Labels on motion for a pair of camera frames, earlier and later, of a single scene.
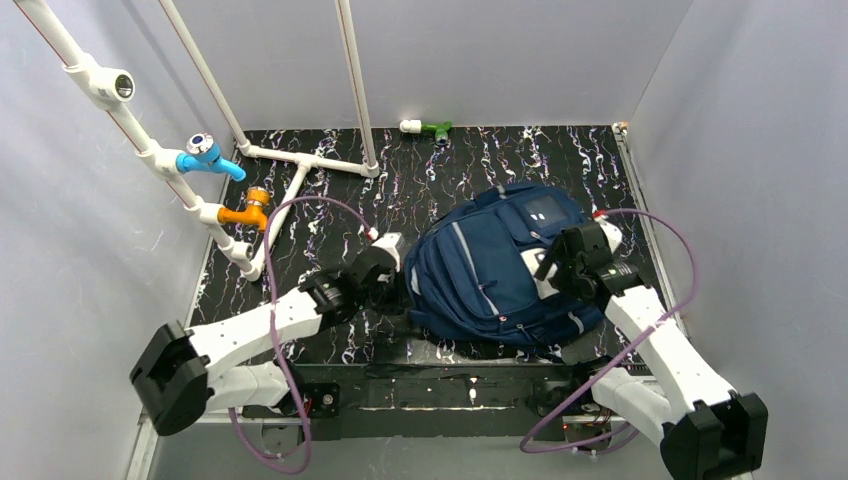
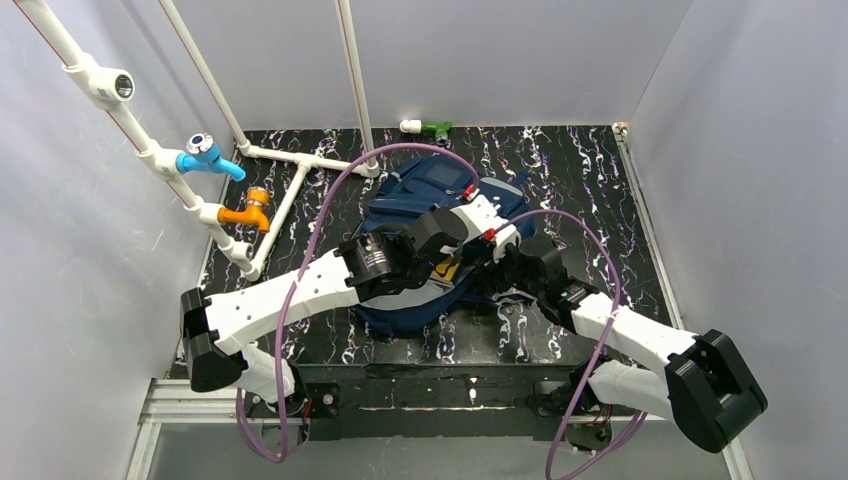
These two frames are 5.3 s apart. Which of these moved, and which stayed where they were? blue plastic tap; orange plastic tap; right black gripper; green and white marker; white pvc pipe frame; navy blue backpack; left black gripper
Moved: left black gripper; right black gripper; navy blue backpack
Stayed: orange plastic tap; white pvc pipe frame; green and white marker; blue plastic tap
